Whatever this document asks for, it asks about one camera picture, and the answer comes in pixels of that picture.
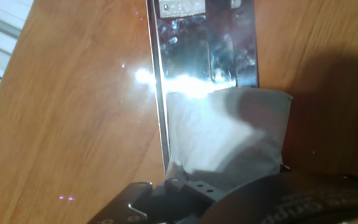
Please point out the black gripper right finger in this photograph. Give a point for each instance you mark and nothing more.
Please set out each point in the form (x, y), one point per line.
(285, 169)

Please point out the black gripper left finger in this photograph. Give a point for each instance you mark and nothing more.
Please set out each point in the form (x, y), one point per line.
(172, 202)

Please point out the white paper roll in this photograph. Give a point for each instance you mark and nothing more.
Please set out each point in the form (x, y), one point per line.
(222, 137)

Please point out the shiny metal roll holder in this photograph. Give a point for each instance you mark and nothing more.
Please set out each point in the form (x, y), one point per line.
(185, 46)

